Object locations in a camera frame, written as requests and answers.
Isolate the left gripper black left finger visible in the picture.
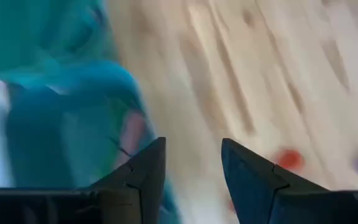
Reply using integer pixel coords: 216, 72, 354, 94
88, 136, 167, 224

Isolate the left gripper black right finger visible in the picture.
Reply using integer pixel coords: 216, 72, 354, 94
221, 138, 328, 224

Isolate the orange USB cable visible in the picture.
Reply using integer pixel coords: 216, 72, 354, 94
273, 148, 306, 171

